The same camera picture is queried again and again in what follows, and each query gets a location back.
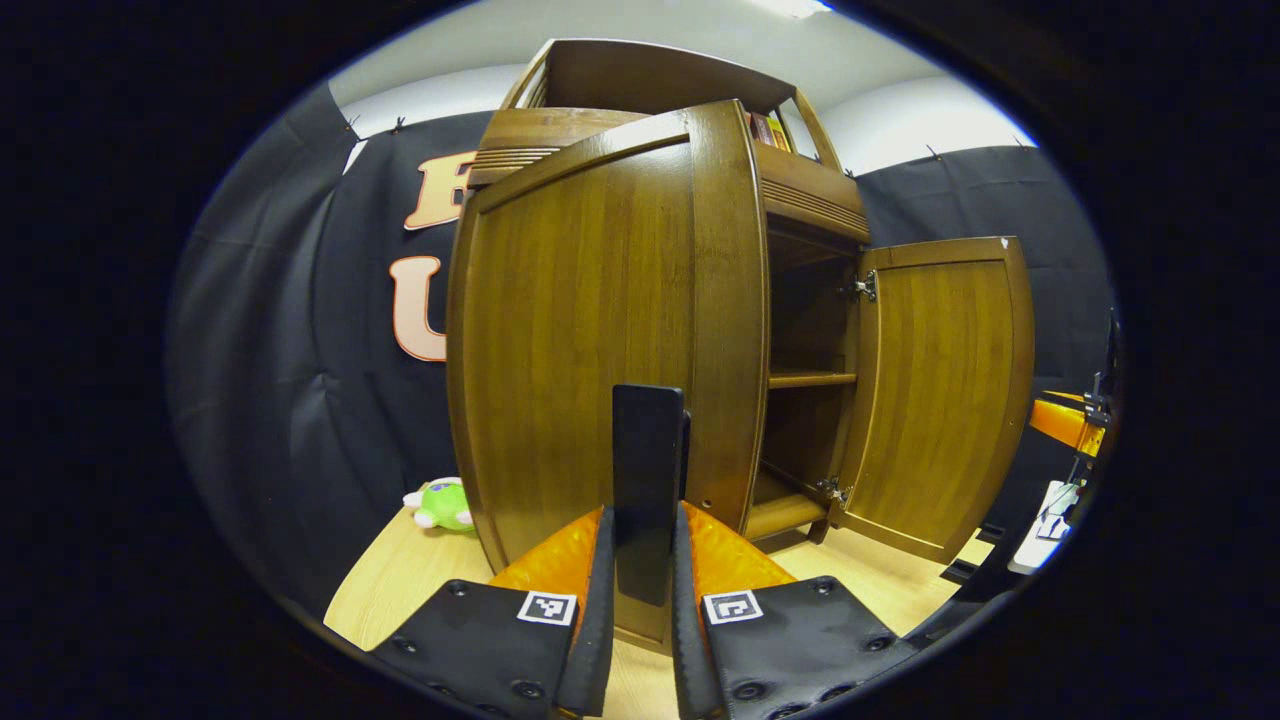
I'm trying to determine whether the wooden double-door shoe cabinet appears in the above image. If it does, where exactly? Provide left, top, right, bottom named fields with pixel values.
left=445, top=38, right=871, bottom=546

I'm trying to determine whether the black door handle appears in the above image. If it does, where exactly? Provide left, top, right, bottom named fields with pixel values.
left=612, top=384, right=691, bottom=608

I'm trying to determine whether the black backdrop cloth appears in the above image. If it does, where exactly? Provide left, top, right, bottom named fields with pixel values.
left=165, top=85, right=1116, bottom=621

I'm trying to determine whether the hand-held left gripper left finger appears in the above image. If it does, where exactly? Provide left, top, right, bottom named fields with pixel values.
left=370, top=505, right=616, bottom=719

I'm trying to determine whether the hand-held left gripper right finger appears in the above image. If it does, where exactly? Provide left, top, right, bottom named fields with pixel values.
left=670, top=500, right=921, bottom=720

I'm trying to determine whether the green plush toy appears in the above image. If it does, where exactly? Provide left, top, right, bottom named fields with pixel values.
left=403, top=478, right=477, bottom=533

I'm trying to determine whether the white printed object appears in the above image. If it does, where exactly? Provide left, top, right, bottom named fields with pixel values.
left=1008, top=480, right=1083, bottom=576

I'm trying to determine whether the wooden shoe cabinet door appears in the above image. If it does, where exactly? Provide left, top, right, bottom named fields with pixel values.
left=830, top=236, right=1036, bottom=564
left=445, top=98, right=771, bottom=646

